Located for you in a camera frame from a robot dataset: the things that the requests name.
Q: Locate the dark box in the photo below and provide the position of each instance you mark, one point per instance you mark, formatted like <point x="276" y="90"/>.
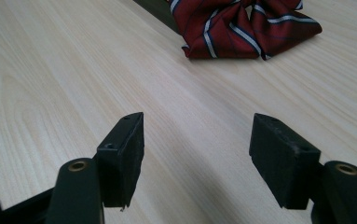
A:
<point x="159" y="12"/>

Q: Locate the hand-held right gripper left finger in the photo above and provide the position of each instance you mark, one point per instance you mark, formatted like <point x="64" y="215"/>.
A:
<point x="120" y="168"/>

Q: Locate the red striped bow tie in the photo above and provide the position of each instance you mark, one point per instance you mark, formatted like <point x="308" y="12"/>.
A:
<point x="226" y="43"/>

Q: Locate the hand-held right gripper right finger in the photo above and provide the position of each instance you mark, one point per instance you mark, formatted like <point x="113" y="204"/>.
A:
<point x="286" y="168"/>

